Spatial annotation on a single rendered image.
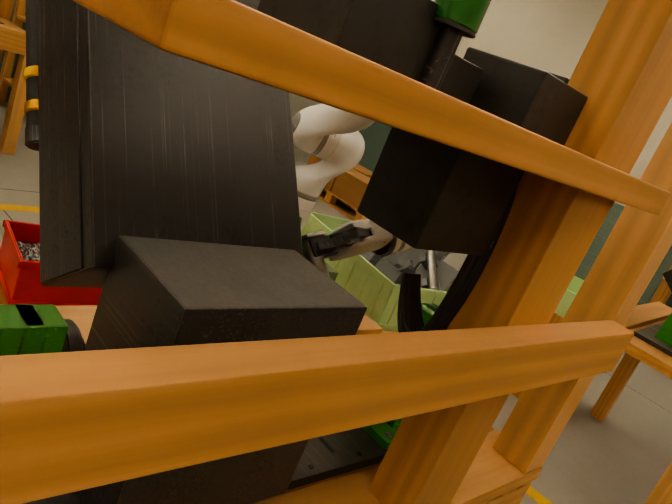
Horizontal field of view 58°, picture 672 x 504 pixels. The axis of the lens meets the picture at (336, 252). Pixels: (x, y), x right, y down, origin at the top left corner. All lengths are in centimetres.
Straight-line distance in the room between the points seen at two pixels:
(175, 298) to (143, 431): 22
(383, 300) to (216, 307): 135
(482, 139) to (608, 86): 36
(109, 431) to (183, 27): 28
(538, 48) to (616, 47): 795
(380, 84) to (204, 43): 15
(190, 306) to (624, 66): 64
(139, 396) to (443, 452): 66
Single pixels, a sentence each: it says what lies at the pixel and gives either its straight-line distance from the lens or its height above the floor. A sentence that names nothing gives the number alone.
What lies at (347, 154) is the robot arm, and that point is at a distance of 179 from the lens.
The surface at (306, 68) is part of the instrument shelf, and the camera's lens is 42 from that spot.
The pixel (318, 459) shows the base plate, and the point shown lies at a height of 90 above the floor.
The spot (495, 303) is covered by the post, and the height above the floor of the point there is 129.
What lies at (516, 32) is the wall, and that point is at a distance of 909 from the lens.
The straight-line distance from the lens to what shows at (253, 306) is 72.
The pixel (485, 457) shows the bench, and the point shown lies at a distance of 145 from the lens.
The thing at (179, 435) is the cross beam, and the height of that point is 122.
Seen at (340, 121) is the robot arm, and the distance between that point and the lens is 166.
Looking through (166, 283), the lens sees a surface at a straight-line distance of 71.
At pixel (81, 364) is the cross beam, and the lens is 47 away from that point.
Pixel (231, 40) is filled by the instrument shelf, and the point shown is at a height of 152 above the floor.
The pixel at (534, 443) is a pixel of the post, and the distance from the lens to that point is 145.
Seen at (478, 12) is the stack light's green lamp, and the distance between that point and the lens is 63.
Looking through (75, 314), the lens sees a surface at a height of 90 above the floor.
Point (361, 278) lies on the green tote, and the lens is 210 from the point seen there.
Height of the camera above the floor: 153
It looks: 16 degrees down
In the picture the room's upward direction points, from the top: 23 degrees clockwise
